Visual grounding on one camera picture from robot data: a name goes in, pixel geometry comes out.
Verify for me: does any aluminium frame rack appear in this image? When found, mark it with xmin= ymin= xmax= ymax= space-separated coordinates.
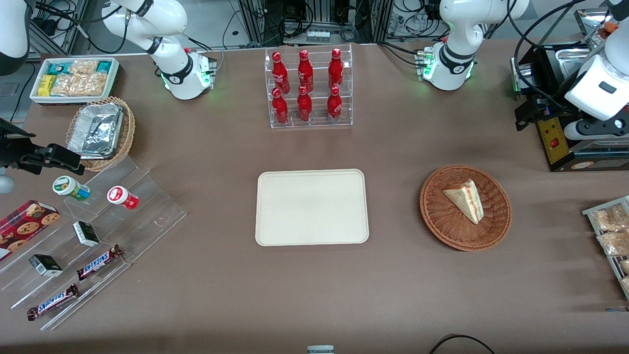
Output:
xmin=237 ymin=0 xmax=394 ymax=46

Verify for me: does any small clear nut bag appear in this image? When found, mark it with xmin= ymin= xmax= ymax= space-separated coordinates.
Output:
xmin=68 ymin=59 xmax=100 ymax=76

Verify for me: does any cream rectangular tray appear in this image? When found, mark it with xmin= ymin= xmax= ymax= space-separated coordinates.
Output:
xmin=255 ymin=169 xmax=370 ymax=246

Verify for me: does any brown snickers bar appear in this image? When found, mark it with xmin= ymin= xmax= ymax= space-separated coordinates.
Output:
xmin=77 ymin=244 xmax=123 ymax=281
xmin=27 ymin=284 xmax=80 ymax=321

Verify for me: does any red lid snack cup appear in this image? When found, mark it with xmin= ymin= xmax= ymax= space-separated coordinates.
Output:
xmin=107 ymin=186 xmax=140 ymax=210

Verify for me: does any black hot food display case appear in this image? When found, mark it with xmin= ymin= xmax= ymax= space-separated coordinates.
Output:
xmin=510 ymin=7 xmax=629 ymax=173

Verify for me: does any triangle sandwich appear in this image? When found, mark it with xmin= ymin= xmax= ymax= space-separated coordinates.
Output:
xmin=443 ymin=179 xmax=485 ymax=225

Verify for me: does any small black carton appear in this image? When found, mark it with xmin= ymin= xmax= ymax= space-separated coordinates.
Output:
xmin=73 ymin=221 xmax=100 ymax=247
xmin=29 ymin=254 xmax=63 ymax=277

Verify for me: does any green lid snack cup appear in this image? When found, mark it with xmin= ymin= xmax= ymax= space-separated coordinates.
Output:
xmin=53 ymin=176 xmax=91 ymax=202

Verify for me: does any clear acrylic bottle rack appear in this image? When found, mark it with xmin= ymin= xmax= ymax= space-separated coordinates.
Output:
xmin=264 ymin=44 xmax=353 ymax=129

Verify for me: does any round brown wicker basket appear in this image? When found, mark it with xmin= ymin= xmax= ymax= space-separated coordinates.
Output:
xmin=420 ymin=164 xmax=513 ymax=252

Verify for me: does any black cable loop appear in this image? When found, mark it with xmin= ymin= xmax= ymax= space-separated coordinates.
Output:
xmin=429 ymin=334 xmax=497 ymax=354

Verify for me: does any metal wire snack tray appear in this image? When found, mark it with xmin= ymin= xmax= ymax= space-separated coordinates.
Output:
xmin=582 ymin=196 xmax=629 ymax=300

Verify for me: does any white plastic snack bin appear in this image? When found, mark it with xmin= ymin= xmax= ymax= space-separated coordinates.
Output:
xmin=29 ymin=57 xmax=120 ymax=105

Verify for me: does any large clear nut bag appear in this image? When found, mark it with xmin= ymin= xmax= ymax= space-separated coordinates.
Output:
xmin=49 ymin=72 xmax=108 ymax=97

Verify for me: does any silver foil tray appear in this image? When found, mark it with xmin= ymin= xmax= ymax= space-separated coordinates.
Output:
xmin=67 ymin=103 xmax=124 ymax=160

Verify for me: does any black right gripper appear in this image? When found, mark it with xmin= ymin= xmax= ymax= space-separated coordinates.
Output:
xmin=0 ymin=118 xmax=86 ymax=177

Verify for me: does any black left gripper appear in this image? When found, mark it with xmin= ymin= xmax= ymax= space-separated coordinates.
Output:
xmin=515 ymin=94 xmax=581 ymax=131

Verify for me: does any red cookie box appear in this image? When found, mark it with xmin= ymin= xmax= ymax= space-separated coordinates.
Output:
xmin=0 ymin=199 xmax=61 ymax=262

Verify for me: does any red cola bottle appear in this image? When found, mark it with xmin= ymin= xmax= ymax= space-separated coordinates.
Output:
xmin=271 ymin=51 xmax=290 ymax=95
xmin=327 ymin=86 xmax=343 ymax=122
xmin=328 ymin=48 xmax=344 ymax=90
xmin=297 ymin=86 xmax=313 ymax=122
xmin=272 ymin=88 xmax=289 ymax=125
xmin=297 ymin=49 xmax=314 ymax=93

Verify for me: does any light wicker basket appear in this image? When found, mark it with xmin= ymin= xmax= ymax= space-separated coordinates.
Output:
xmin=65 ymin=96 xmax=136 ymax=172

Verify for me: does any clear acrylic stepped stand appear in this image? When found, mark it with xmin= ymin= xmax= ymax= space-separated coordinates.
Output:
xmin=0 ymin=156 xmax=187 ymax=331

